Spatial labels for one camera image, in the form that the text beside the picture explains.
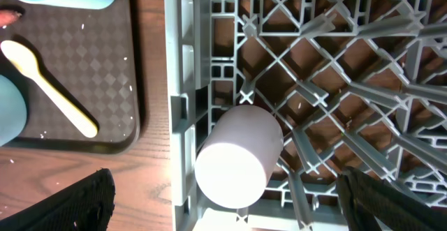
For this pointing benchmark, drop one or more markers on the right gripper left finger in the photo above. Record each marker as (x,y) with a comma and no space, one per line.
(85,205)

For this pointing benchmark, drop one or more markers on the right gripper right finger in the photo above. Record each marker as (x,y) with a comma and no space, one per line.
(366,201)

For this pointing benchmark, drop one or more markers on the light blue bowl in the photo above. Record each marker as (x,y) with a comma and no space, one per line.
(13,111)

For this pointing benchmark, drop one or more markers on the pink cup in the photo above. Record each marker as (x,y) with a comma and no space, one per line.
(238,158)

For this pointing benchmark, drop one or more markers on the grey dishwasher rack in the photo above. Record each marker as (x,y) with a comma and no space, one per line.
(357,83)

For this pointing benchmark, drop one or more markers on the brown serving tray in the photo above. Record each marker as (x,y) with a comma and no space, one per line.
(89,56)

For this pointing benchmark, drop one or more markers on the yellow plastic spoon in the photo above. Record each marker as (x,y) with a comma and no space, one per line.
(25,61)

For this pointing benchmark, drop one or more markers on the orange carrot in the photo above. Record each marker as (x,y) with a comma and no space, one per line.
(8,17)

